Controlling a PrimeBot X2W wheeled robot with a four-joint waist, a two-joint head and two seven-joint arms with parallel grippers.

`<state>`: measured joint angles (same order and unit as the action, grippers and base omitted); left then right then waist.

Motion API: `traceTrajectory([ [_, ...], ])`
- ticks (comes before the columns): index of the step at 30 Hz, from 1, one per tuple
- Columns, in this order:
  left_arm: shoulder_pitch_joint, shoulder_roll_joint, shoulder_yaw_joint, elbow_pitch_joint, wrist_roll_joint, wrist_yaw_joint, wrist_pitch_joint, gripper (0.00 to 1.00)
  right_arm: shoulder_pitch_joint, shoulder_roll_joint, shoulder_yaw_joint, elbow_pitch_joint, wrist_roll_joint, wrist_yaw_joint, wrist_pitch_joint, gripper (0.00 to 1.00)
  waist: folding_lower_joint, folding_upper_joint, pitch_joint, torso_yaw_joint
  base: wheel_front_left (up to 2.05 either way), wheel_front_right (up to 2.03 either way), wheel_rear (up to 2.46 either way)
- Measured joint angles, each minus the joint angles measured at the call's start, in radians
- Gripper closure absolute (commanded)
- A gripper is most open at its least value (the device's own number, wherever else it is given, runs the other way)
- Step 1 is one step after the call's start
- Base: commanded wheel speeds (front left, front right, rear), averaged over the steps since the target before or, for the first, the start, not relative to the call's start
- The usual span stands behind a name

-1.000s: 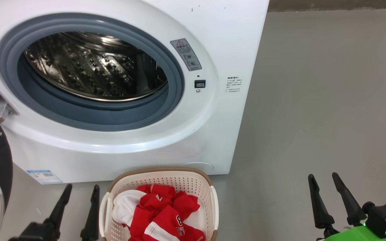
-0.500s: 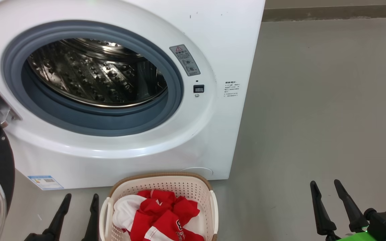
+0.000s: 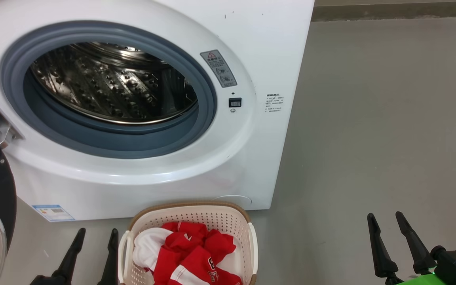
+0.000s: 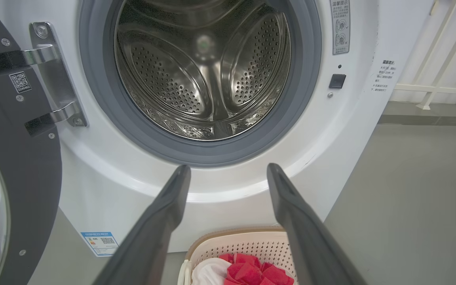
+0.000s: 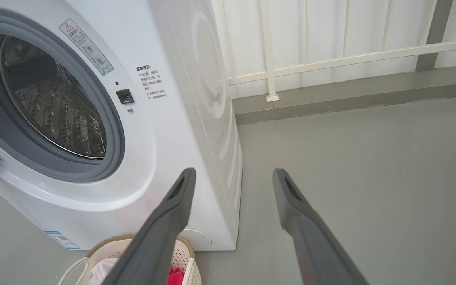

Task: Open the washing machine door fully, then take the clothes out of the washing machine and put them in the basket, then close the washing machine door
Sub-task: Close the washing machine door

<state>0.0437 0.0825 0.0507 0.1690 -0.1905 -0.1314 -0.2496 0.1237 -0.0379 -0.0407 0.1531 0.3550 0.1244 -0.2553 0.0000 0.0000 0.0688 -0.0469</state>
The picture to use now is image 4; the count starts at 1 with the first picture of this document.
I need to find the white metal railing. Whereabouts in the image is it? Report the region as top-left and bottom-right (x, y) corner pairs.
(390, 0), (456, 111)

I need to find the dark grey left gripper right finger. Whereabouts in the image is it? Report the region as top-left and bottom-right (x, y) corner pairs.
(267, 163), (368, 285)

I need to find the cream perforated laundry basket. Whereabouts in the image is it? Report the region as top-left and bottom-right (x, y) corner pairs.
(177, 226), (300, 285)

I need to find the black text notice sticker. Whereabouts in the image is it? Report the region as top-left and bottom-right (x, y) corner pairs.
(371, 59), (396, 93)

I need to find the blue energy label sticker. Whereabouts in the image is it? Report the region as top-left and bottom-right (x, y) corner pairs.
(80, 232), (120, 257)

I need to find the grey rubber door gasket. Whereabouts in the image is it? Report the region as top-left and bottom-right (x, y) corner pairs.
(78, 0), (323, 168)

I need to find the grey warning label sticker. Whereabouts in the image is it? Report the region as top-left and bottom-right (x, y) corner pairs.
(331, 0), (351, 55)

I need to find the red and white garment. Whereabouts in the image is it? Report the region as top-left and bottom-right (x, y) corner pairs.
(192, 253), (295, 285)

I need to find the dark washing machine door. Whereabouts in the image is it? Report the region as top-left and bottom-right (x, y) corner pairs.
(0, 0), (63, 285)

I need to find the white front-load washing machine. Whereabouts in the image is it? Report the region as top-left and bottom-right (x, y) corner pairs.
(0, 0), (435, 258)

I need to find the black door latch socket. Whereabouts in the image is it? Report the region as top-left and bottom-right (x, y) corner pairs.
(328, 74), (347, 89)

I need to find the chrome door hinge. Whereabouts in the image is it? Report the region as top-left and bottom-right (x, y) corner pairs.
(0, 22), (88, 137)

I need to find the white QR code sticker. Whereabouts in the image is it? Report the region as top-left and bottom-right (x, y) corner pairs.
(9, 71), (32, 95)

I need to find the stainless steel washing machine drum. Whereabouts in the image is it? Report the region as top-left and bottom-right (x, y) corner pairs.
(114, 0), (292, 141)

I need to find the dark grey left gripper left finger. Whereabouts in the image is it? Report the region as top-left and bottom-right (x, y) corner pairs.
(93, 165), (192, 285)

